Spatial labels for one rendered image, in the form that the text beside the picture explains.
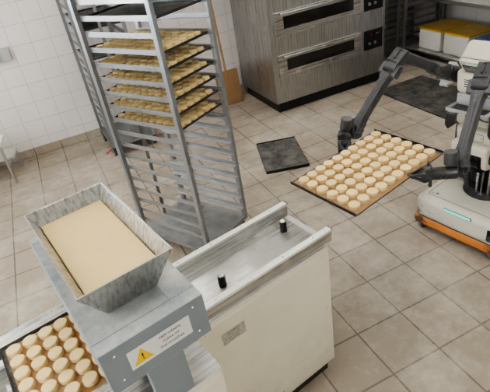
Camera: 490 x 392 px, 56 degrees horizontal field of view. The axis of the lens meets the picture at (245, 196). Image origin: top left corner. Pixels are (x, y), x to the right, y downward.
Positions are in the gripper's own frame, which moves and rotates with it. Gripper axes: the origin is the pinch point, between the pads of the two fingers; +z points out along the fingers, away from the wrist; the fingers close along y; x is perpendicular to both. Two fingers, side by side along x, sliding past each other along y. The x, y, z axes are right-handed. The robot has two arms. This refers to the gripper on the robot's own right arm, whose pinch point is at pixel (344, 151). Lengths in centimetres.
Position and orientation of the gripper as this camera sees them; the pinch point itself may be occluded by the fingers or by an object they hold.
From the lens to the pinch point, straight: 237.2
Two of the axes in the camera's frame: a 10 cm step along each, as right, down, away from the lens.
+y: -1.7, -8.1, -5.6
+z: -1.4, 5.8, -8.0
